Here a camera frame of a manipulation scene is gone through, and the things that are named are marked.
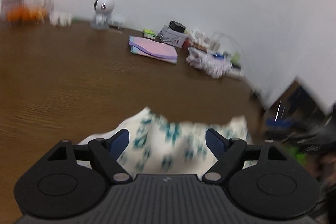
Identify white teal flower garment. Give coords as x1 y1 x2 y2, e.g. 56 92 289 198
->
81 107 253 177

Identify pink blue garment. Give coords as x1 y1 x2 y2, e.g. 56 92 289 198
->
128 36 178 64

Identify pile of white clutter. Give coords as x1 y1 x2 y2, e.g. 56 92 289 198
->
186 30 244 79

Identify green small box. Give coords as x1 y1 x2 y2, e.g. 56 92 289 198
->
143 29 156 39

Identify grey storage box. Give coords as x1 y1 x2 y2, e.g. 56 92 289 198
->
158 20 188 48

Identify white small cups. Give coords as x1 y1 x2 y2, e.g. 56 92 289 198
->
49 11 73 27

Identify orange fruits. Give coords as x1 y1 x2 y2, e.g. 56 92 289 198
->
6 6 48 23

